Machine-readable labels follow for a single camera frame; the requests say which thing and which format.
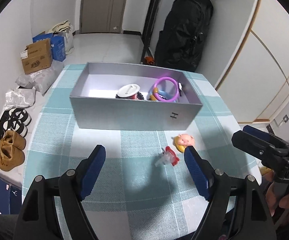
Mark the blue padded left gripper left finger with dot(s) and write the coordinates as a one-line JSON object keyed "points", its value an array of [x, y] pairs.
{"points": [[90, 169]]}

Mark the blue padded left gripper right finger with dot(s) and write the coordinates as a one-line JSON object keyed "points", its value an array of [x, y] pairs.
{"points": [[201, 172]]}

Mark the white oval hair clip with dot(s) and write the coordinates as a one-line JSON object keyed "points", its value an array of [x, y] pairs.
{"points": [[128, 91]]}

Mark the person's right hand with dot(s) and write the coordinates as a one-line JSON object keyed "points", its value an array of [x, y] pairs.
{"points": [[272, 202]]}

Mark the pink pig toy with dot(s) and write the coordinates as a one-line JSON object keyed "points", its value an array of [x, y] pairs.
{"points": [[182, 141]]}

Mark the teal plaid tablecloth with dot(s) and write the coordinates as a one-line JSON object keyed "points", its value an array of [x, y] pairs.
{"points": [[132, 198]]}

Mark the grey open cardboard box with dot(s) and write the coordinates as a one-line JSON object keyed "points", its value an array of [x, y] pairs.
{"points": [[156, 107]]}

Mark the brown suede boots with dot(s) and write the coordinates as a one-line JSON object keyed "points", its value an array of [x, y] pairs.
{"points": [[12, 145]]}

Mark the black white sneakers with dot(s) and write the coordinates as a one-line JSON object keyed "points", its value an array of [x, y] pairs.
{"points": [[17, 120]]}

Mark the blue Jordan shoe box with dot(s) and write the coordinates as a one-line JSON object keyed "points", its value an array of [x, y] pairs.
{"points": [[10, 198]]}

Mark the grey plastic mailer bags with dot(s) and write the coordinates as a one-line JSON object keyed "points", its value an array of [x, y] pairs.
{"points": [[40, 81]]}

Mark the brown cardboard box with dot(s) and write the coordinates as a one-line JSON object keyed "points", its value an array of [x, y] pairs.
{"points": [[37, 56]]}

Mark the black hanging garment bag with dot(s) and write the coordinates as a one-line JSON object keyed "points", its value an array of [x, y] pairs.
{"points": [[184, 34]]}

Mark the blue cardboard box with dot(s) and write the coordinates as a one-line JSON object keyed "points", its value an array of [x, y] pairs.
{"points": [[57, 45]]}

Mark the white tote bag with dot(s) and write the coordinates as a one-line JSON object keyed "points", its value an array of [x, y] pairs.
{"points": [[64, 29]]}

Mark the grey door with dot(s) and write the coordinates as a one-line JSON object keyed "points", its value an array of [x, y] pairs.
{"points": [[101, 16]]}

